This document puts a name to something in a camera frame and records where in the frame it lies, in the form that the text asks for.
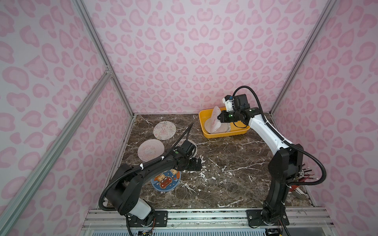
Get pink unicorn moon coaster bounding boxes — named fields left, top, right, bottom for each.
left=217, top=123, right=231, bottom=133

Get blue car coaster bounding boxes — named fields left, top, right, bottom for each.
left=151, top=169, right=181, bottom=192

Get pink rainbow horse coaster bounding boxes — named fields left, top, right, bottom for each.
left=204, top=106, right=222, bottom=134

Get white butterfly doodle coaster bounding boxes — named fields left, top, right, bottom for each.
left=153, top=121, right=176, bottom=141

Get pink rainbow unicorn coaster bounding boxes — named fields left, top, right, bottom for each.
left=137, top=139, right=164, bottom=162

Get white alpaca coaster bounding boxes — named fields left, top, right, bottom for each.
left=178, top=139, right=197, bottom=158

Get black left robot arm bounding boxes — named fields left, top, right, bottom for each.
left=98, top=140, right=202, bottom=224

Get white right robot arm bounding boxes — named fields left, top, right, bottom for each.
left=218, top=94, right=303, bottom=228

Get yellow plastic storage box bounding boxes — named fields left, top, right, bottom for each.
left=199, top=107, right=250, bottom=139

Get red pen cup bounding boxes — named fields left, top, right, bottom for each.
left=289, top=185, right=304, bottom=195

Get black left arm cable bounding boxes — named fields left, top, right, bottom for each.
left=98, top=122, right=195, bottom=211

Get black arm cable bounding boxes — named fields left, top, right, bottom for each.
left=98, top=122, right=195, bottom=211
left=232, top=85, right=327, bottom=186

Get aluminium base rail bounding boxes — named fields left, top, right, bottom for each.
left=80, top=207, right=338, bottom=236

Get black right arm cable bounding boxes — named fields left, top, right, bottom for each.
left=232, top=85, right=327, bottom=186

